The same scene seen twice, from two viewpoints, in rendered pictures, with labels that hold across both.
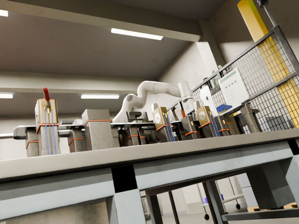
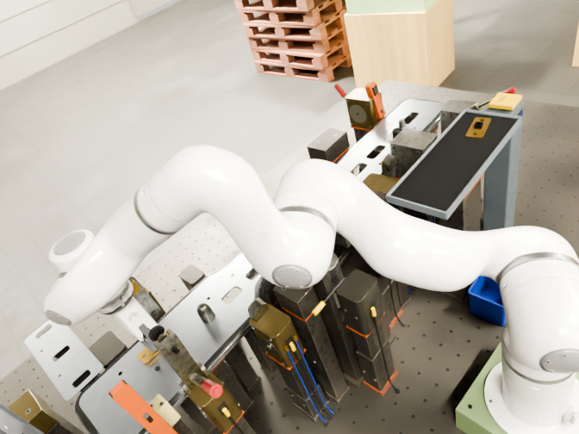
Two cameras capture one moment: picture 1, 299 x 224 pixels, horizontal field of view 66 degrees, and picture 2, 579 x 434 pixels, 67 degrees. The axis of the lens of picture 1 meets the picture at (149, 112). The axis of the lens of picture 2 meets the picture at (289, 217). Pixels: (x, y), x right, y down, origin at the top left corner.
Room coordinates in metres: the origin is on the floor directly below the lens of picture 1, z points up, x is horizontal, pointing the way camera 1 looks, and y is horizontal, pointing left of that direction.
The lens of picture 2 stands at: (2.35, 0.08, 1.77)
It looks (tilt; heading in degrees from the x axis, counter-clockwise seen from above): 39 degrees down; 181
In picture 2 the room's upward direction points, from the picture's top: 20 degrees counter-clockwise
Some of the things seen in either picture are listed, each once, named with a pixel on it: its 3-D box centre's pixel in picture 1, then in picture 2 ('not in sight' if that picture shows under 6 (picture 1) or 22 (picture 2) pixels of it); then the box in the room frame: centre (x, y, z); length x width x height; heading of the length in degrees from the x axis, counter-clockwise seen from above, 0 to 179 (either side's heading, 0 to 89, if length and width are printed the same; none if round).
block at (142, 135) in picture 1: (143, 150); not in sight; (1.46, 0.10, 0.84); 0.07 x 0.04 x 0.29; 36
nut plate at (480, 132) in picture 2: not in sight; (478, 126); (1.51, 0.57, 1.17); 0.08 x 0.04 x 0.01; 135
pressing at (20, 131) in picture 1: (136, 127); (302, 223); (1.43, 0.10, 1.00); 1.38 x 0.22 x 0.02; 126
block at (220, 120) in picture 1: (224, 135); (131, 374); (1.60, -0.47, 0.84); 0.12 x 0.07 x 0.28; 36
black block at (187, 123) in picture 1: (194, 138); (208, 304); (1.46, -0.24, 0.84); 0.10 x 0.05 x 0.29; 36
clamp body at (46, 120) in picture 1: (49, 141); (367, 137); (0.94, 0.45, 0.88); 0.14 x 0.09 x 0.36; 36
